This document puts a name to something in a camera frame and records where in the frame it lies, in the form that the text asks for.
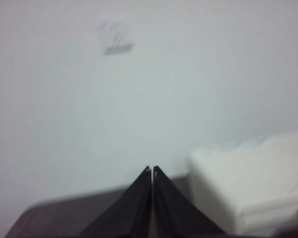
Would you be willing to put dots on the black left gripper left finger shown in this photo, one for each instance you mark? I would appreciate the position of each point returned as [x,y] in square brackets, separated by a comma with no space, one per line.
[129,213]

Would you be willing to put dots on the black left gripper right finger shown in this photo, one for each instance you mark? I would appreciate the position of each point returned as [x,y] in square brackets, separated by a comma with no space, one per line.
[173,213]

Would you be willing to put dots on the white Toshiba toaster oven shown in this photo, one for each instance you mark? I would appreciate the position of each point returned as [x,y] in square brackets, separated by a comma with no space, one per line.
[250,186]

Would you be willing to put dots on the white wall socket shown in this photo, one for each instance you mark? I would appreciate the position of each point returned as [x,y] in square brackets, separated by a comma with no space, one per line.
[114,37]

